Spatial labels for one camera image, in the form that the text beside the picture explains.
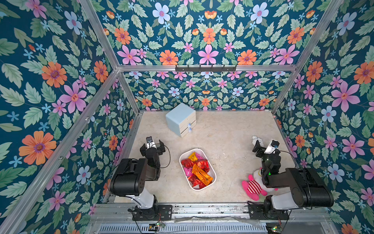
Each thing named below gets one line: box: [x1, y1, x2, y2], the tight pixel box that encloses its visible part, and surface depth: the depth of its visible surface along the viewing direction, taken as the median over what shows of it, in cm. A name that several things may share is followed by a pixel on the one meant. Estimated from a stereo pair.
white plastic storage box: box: [179, 148, 217, 192], surface depth 84 cm
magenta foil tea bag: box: [183, 167, 193, 177], surface depth 83 cm
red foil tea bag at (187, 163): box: [181, 158, 194, 169], surface depth 86 cm
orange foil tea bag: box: [191, 163, 214, 186], surface depth 82 cm
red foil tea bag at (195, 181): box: [187, 173, 207, 190], surface depth 80 cm
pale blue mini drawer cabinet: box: [165, 102, 197, 138], surface depth 101 cm
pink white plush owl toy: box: [241, 167, 279, 202], surface depth 78 cm
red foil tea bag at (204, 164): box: [196, 159, 210, 174], surface depth 85 cm
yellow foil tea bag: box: [187, 151, 199, 162], surface depth 88 cm
